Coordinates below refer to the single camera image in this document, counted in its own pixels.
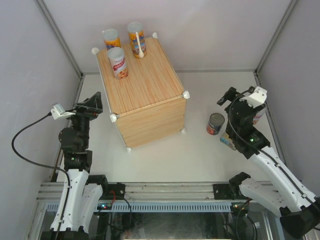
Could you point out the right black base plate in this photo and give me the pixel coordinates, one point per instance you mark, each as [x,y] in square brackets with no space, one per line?
[222,191]

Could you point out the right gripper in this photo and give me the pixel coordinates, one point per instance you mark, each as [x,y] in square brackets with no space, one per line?
[229,96]

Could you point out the dark tomato tin can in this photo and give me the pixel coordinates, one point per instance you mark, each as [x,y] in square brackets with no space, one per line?
[215,123]

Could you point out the wooden cube cabinet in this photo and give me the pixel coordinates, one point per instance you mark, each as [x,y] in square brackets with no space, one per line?
[148,104]

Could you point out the aluminium mounting rail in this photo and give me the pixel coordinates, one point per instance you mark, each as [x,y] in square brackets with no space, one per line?
[170,191]

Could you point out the pink porridge can clear lid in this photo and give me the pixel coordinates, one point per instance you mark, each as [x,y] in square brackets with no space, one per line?
[258,116]

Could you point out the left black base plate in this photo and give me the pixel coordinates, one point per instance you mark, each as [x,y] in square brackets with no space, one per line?
[114,190]

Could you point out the yellow porridge can with spoon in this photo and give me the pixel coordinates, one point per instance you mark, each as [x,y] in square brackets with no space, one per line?
[137,39]

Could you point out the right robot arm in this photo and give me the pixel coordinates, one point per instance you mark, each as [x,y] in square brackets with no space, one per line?
[297,207]

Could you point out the blue slotted cable duct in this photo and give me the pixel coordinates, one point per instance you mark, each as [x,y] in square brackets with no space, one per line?
[164,207]

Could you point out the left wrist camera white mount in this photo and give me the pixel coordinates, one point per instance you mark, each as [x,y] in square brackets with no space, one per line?
[58,112]

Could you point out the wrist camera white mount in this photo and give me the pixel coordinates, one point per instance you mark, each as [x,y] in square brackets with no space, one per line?
[58,112]
[257,98]

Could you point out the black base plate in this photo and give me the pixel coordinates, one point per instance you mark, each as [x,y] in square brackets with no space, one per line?
[114,190]
[222,191]

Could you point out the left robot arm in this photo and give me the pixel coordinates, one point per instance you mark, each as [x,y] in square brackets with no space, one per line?
[81,190]

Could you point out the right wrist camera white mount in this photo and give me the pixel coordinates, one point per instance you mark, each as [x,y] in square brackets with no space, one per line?
[257,98]

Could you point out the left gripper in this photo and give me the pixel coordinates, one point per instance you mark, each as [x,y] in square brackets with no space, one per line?
[93,107]

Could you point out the rectangular fish tin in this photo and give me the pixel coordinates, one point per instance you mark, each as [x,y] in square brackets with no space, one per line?
[225,139]

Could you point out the pink red porridge can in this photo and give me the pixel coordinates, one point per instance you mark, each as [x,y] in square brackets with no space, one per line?
[116,56]

